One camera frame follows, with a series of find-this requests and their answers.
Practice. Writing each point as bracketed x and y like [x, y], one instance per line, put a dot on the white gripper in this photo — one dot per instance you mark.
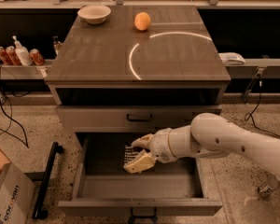
[160, 146]

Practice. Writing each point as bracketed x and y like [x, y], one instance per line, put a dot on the black rxbar chocolate bar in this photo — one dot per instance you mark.
[130, 153]

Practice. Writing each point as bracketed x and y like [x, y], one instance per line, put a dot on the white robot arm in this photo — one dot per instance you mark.
[208, 135]

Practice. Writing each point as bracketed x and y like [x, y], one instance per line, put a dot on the open grey bottom drawer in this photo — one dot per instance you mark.
[103, 189]

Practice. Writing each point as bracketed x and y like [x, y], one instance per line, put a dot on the closed grey upper drawer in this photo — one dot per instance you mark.
[121, 119]

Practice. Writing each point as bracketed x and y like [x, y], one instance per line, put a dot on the grey drawer cabinet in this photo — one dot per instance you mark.
[174, 62]

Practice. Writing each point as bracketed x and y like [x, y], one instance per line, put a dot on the red soda can middle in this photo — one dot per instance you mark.
[12, 55]

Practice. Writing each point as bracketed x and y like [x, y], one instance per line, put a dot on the red soda can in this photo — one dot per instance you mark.
[12, 55]
[37, 57]
[4, 57]

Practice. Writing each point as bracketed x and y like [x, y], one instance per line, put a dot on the black bar on floor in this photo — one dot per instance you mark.
[39, 212]

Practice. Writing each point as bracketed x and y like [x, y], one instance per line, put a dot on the white folded cloth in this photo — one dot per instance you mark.
[231, 58]

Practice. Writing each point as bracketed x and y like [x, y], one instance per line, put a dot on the orange fruit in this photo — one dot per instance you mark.
[142, 21]

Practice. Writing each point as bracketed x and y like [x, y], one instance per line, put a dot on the small clear bottle on shelf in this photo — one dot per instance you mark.
[56, 44]

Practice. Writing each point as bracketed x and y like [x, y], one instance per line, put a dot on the cardboard box with print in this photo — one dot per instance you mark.
[16, 192]

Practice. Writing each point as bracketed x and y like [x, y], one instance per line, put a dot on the red soda can right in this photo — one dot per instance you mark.
[37, 57]

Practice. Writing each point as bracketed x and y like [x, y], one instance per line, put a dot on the white bowl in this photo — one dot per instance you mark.
[94, 14]

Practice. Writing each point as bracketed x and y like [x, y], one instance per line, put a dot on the white pump bottle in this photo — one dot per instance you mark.
[22, 52]

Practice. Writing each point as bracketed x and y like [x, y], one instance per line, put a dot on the red soda can left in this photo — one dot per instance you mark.
[4, 57]

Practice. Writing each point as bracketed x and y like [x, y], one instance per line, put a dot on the black upper drawer handle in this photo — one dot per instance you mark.
[139, 118]

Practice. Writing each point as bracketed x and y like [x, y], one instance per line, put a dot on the black drawer handle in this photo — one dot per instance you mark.
[133, 217]
[139, 118]

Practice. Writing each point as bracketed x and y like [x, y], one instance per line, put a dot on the black bottom drawer handle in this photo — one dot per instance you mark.
[133, 217]

